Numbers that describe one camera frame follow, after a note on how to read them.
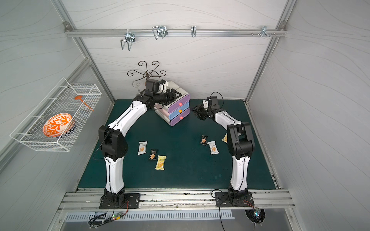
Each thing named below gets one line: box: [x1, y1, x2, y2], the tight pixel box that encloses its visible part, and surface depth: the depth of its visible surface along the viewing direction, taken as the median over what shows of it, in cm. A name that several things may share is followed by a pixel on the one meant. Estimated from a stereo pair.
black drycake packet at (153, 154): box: [148, 148, 159, 161], surface depth 90 cm
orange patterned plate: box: [42, 113, 74, 138], surface depth 64 cm
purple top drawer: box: [167, 93, 191, 114], surface depth 95 cm
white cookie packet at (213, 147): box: [207, 141, 220, 155], surface depth 94 cm
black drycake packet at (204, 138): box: [199, 134, 209, 146], surface depth 98 cm
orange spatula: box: [74, 95, 95, 112], surface depth 80 cm
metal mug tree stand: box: [127, 60, 167, 88], surface depth 95 cm
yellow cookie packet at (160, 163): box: [155, 154, 167, 171], surface depth 87 cm
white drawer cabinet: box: [154, 80, 191, 127], surface depth 101 cm
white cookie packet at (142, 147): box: [137, 141, 148, 155], surface depth 95 cm
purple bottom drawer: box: [169, 107, 191, 127], surface depth 106 cm
